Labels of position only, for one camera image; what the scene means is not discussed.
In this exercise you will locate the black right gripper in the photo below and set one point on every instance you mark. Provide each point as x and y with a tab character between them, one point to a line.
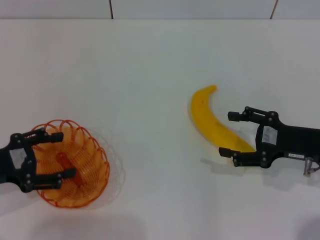
295	140

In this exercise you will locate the yellow banana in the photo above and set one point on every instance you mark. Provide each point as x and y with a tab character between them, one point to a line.
202	110

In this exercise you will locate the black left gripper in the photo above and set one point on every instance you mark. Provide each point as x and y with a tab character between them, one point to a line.
15	170

